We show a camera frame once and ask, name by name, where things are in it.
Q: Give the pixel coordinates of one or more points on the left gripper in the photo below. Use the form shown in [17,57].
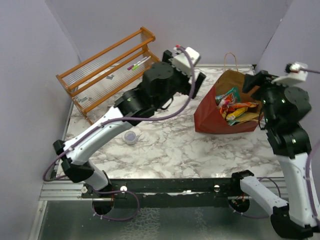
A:
[186,88]

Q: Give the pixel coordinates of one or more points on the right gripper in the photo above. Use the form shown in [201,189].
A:
[260,78]

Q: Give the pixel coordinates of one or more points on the teal Fox's candy bag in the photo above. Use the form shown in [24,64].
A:
[233,92]

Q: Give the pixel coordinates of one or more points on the red brown paper bag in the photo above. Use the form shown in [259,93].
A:
[207,118]

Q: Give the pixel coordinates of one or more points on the orange fruit candy bag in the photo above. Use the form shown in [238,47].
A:
[223,104]

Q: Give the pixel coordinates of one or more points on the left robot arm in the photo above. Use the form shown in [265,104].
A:
[144,103]

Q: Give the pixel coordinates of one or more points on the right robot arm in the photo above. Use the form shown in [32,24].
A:
[284,105]

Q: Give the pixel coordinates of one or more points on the yellow snack bar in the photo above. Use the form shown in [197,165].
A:
[238,112]

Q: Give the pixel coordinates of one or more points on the beige snack packet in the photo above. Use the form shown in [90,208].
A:
[246,117]

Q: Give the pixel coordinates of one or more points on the small clear plastic cup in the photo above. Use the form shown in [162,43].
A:
[130,137]

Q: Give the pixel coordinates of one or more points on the orange wooden rack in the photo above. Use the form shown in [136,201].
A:
[95,80]

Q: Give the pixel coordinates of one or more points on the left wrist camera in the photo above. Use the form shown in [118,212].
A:
[181,62]

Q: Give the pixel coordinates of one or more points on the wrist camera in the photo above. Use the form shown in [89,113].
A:
[295,74]
[181,62]

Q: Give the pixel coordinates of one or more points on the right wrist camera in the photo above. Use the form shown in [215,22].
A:
[295,74]

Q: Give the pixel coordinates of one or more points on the black mounting rail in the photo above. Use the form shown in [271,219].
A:
[168,192]

